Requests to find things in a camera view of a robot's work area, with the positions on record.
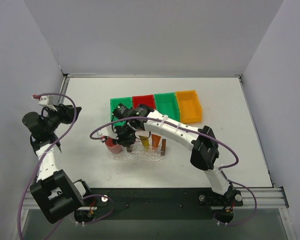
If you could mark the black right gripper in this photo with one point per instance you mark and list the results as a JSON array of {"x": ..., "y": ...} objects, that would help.
[{"x": 126, "y": 141}]

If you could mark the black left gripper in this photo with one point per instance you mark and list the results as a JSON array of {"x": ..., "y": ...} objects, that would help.
[{"x": 65, "y": 111}]

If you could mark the pink plastic cup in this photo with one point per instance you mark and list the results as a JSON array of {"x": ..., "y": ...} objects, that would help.
[{"x": 113, "y": 148}]

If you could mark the brown tray handle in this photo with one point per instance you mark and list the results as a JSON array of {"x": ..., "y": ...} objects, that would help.
[
  {"x": 163, "y": 147},
  {"x": 129, "y": 148}
]

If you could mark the clear textured glass tray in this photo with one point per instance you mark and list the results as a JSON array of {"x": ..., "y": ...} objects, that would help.
[{"x": 139, "y": 154}]

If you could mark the yellow toothpaste tube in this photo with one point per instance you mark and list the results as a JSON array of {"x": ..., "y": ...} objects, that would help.
[{"x": 145, "y": 143}]

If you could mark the orange toothpaste tube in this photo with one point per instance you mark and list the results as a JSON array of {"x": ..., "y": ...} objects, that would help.
[{"x": 155, "y": 140}]

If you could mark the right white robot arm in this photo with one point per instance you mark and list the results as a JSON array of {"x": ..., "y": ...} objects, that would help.
[{"x": 200, "y": 141}]

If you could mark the red plastic bin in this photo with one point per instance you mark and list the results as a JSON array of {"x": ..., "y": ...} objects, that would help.
[{"x": 147, "y": 100}]

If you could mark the right green plastic bin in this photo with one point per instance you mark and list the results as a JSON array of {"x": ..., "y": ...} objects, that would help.
[{"x": 166, "y": 104}]

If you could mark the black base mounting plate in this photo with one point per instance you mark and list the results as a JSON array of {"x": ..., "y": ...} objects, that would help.
[{"x": 158, "y": 204}]

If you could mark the orange plastic bin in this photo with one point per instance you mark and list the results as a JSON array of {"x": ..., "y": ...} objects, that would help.
[{"x": 189, "y": 106}]

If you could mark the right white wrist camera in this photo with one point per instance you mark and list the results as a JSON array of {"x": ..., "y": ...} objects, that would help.
[{"x": 107, "y": 132}]

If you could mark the aluminium table edge rail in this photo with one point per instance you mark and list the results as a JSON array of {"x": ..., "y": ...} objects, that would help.
[{"x": 94, "y": 86}]

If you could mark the front aluminium rail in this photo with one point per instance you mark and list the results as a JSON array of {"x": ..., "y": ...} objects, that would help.
[{"x": 266, "y": 198}]

